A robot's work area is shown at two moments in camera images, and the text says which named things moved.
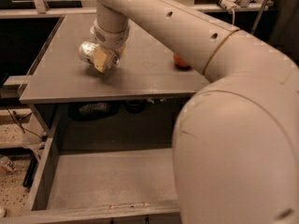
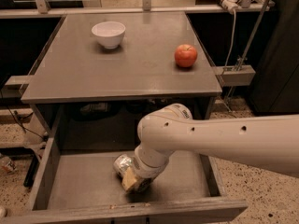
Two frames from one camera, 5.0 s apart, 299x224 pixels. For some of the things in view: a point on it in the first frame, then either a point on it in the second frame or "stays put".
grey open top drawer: (116, 185) stays put
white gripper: (109, 38) to (142, 169)
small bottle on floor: (7, 164) stays put
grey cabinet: (145, 92) stays put
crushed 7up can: (86, 51) to (121, 163)
